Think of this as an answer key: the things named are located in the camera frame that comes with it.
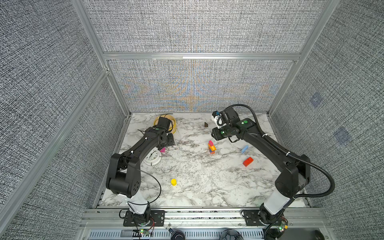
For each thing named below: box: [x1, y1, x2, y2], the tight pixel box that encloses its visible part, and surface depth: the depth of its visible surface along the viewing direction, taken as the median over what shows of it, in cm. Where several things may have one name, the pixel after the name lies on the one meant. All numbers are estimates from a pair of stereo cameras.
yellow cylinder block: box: [170, 178, 178, 187], surface depth 85 cm
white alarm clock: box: [143, 147, 162, 166], surface depth 92 cm
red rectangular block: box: [243, 156, 254, 167], surface depth 94 cm
